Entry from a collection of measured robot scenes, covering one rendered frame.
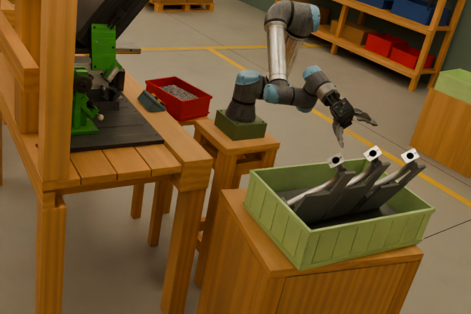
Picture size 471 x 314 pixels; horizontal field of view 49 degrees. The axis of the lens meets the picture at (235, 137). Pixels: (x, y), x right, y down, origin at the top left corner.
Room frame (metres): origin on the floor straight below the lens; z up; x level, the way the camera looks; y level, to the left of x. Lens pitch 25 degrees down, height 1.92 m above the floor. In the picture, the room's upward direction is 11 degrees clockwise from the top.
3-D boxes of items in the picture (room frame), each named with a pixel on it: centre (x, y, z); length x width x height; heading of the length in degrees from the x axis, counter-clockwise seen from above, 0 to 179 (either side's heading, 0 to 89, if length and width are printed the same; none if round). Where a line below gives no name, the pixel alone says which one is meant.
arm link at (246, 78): (2.39, -0.01, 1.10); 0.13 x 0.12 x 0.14; 106
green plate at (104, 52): (2.33, 0.70, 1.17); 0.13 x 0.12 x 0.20; 36
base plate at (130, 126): (2.36, 0.79, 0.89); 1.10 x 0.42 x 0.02; 36
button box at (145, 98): (2.38, 0.44, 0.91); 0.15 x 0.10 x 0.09; 36
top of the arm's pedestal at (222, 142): (2.39, 0.00, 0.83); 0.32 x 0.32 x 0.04; 37
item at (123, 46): (2.48, 0.76, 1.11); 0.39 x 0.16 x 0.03; 126
